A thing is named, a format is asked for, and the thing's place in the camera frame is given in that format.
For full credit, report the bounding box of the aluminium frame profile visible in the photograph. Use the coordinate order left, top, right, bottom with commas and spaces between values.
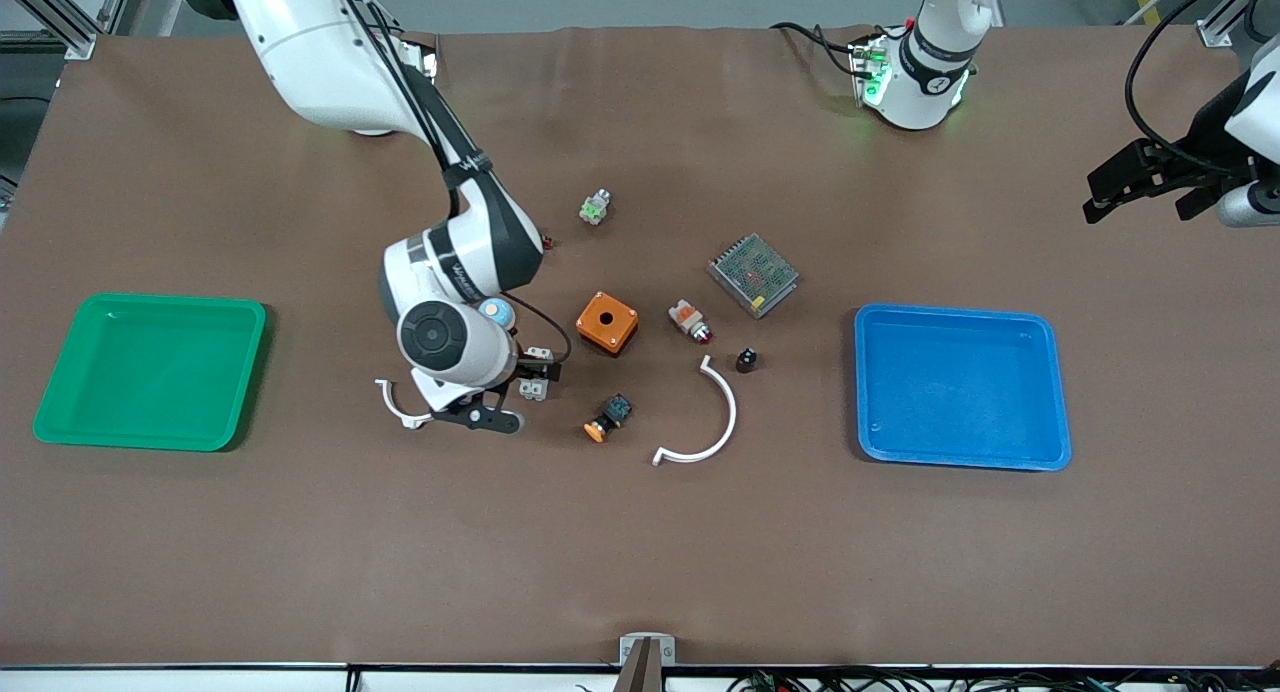
1195, 0, 1263, 49
0, 0, 136, 61

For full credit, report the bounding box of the black cable bundle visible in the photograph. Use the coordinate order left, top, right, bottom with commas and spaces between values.
730, 667, 1280, 692

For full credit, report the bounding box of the red pushbutton white orange body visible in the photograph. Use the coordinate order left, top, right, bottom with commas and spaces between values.
667, 297, 715, 347

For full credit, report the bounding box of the orange pushbutton blue black body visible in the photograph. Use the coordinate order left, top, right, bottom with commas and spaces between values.
583, 393, 635, 444

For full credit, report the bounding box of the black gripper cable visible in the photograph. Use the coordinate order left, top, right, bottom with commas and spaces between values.
500, 290, 574, 368
1121, 0, 1280, 178

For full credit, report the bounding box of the small white curved clamp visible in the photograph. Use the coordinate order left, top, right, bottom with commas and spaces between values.
374, 377, 433, 431

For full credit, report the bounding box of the black arm base cable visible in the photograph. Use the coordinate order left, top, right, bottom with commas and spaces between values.
770, 20, 863, 75

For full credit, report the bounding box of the metal table edge bracket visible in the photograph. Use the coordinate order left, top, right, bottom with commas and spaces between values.
612, 632, 677, 692

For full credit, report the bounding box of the blue plastic tray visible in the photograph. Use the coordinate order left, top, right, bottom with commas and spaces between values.
853, 303, 1073, 472

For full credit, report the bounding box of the green plastic tray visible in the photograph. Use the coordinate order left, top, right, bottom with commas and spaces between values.
32, 292, 269, 453

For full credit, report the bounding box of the white circuit breaker red switch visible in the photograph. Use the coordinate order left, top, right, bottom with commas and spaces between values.
518, 346, 559, 402

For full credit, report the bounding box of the metal mesh power supply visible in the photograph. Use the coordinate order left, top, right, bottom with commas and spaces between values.
707, 233, 801, 321

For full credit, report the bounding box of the orange button box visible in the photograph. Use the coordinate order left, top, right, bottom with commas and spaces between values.
575, 290, 641, 358

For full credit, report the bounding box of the large white curved clamp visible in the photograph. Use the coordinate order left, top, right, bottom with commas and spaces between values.
651, 354, 739, 468

